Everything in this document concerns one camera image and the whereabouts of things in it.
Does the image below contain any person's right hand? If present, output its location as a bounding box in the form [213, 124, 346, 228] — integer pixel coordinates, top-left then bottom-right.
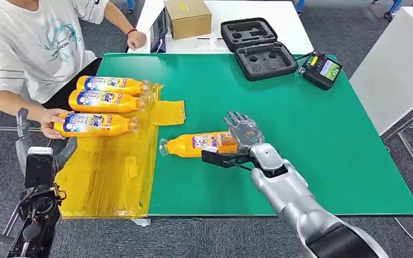
[39, 108, 73, 140]

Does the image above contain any yellow transparent plastic sheet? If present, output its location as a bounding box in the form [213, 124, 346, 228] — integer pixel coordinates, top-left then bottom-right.
[55, 82, 187, 219]

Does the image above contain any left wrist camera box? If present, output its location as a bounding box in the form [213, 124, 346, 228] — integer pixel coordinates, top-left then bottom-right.
[25, 146, 54, 190]

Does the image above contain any orange detergent bottle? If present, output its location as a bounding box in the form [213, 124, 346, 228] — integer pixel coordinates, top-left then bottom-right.
[158, 131, 240, 159]
[53, 112, 140, 139]
[68, 89, 148, 114]
[75, 75, 150, 96]

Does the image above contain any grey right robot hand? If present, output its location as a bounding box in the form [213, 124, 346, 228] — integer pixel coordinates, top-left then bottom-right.
[222, 111, 265, 154]

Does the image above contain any white side cabinet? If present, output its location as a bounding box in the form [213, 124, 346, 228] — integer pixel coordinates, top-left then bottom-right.
[350, 6, 413, 136]

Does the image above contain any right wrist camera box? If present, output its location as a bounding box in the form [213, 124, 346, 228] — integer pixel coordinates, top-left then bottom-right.
[201, 148, 254, 171]

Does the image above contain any black remote controller with screen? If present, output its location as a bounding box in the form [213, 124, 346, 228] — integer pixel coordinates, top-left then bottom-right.
[295, 51, 343, 91]

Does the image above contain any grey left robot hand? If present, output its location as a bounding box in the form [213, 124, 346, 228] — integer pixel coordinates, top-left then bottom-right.
[15, 107, 78, 177]

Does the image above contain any black foam-lined open case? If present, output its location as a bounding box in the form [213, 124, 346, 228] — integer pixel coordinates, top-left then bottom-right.
[220, 18, 299, 82]

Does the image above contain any person's left hand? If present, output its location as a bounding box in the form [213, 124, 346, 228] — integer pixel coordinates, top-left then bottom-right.
[127, 31, 147, 51]

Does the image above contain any green table mat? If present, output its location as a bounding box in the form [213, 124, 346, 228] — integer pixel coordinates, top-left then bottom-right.
[96, 52, 413, 217]

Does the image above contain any dark standing tablet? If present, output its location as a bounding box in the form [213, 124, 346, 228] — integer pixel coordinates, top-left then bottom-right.
[149, 7, 169, 54]

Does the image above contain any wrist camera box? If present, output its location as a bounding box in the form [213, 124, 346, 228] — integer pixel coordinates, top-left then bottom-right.
[201, 148, 254, 171]
[25, 146, 54, 190]

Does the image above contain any white table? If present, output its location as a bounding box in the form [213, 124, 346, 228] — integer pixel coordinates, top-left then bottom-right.
[127, 0, 315, 55]

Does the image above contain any person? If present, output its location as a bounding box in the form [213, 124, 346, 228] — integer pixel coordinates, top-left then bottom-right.
[0, 0, 147, 140]

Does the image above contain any brown cardboard box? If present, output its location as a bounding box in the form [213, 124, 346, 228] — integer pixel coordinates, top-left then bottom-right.
[163, 0, 213, 40]

